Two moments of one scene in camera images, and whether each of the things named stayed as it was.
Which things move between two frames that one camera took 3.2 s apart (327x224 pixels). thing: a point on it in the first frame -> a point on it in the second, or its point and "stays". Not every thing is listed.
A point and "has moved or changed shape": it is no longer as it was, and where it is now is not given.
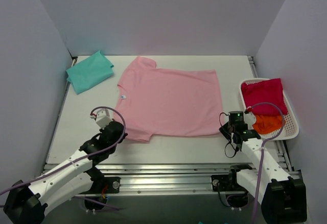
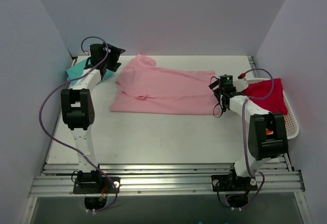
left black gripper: [118, 131] -> [112, 57]
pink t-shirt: [154, 101] has moved or changed shape
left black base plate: [101, 184] stays
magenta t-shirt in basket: [269, 91] stays
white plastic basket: [290, 130] stays
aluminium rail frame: [156, 178] stays
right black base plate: [225, 183] stays
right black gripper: [226, 128] -> [217, 91]
